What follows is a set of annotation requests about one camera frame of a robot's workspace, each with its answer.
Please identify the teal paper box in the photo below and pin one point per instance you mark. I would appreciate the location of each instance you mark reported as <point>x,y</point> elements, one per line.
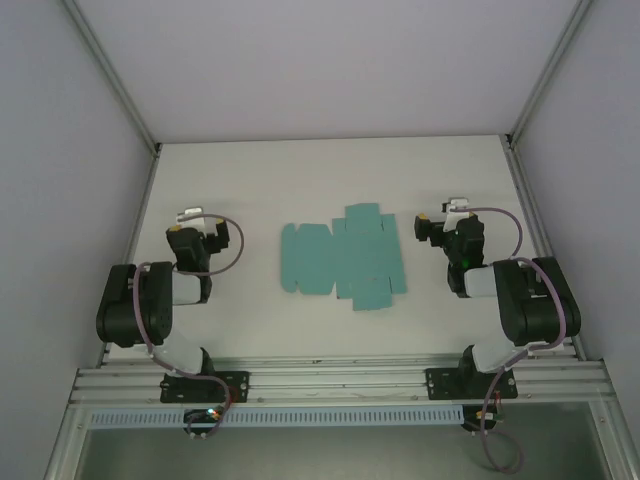
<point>350,250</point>

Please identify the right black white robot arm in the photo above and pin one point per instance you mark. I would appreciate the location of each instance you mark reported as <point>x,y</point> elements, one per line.
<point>535,310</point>

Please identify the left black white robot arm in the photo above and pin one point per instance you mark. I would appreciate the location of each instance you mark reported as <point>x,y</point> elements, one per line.
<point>125,310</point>

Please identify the left black connector board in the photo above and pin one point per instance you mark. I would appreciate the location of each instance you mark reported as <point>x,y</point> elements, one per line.
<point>200,415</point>

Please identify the black connector board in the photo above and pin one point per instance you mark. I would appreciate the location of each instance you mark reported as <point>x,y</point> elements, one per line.
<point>200,415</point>
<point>472,422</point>

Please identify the right black connector board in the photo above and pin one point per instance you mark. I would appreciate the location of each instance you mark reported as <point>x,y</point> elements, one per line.
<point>472,422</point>

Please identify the grey metal sheet panel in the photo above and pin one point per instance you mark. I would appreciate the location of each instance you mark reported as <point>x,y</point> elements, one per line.
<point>325,455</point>

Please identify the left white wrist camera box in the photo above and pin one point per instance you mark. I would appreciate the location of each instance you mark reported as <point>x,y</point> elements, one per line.
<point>192,219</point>

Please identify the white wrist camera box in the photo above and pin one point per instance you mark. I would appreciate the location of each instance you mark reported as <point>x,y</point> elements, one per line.
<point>192,219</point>
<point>457,204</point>

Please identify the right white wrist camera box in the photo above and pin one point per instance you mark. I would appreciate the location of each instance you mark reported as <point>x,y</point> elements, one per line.
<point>457,204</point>

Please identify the aluminium table side rail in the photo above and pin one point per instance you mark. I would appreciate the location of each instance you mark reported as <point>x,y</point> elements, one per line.
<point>525,200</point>
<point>145,200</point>

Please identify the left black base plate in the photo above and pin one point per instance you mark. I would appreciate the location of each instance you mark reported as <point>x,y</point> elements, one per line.
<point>240,387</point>

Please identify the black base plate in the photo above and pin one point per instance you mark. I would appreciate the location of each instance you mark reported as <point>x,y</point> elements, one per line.
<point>240,387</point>
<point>435,385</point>

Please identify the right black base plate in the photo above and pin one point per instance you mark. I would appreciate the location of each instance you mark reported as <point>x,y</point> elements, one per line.
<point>435,385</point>

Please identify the aluminium frame post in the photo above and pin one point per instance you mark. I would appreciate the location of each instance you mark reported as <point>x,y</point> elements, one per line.
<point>117,82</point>
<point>545,75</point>

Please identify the aluminium mounting rail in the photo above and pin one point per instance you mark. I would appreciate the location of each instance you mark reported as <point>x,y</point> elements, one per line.
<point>325,380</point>

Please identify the aluminium lower frame profile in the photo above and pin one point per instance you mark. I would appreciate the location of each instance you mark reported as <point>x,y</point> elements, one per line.
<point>62,450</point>
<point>617,450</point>

